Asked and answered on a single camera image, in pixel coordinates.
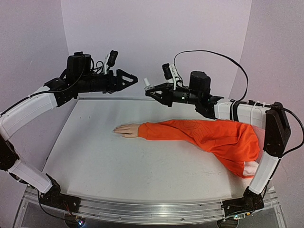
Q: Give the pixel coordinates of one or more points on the aluminium back rail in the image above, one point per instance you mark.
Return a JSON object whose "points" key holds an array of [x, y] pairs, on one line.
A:
{"points": [[115, 99]]}

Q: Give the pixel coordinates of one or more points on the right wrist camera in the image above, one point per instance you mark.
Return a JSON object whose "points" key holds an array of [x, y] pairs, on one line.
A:
{"points": [[171, 74]]}

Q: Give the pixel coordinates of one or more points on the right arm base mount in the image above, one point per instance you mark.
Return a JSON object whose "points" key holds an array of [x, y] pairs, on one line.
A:
{"points": [[249, 203]]}

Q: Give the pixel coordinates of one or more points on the mannequin hand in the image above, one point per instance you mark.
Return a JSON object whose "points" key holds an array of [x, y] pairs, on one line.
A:
{"points": [[128, 131]]}

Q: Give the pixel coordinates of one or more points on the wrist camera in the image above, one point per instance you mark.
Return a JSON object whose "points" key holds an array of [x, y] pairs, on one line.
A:
{"points": [[171, 74], [110, 61]]}

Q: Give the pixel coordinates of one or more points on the aluminium front rail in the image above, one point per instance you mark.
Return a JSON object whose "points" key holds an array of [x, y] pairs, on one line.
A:
{"points": [[150, 213]]}

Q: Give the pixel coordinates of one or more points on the aluminium rail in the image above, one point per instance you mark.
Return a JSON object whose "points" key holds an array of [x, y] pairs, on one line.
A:
{"points": [[115, 99], [150, 213]]}

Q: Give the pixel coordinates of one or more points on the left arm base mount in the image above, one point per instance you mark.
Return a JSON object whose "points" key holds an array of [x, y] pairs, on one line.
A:
{"points": [[54, 198]]}

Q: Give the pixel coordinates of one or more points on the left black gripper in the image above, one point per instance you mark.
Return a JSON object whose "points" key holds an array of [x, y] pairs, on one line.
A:
{"points": [[113, 87]]}

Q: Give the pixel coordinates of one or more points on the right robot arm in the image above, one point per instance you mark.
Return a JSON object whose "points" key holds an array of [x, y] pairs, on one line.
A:
{"points": [[272, 118]]}

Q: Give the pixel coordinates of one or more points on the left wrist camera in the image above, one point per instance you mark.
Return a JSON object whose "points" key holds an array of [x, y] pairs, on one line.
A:
{"points": [[110, 61]]}

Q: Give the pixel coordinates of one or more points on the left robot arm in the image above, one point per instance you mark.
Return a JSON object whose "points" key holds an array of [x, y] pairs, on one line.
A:
{"points": [[82, 75]]}

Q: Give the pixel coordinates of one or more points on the clear nail polish bottle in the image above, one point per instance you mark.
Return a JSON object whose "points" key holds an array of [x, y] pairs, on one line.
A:
{"points": [[148, 86]]}

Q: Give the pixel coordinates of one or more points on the orange sweatshirt sleeve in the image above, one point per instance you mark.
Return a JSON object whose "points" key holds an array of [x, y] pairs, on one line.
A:
{"points": [[232, 143]]}

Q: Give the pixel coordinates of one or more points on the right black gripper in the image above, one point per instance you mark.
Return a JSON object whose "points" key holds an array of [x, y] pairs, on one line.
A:
{"points": [[169, 95]]}

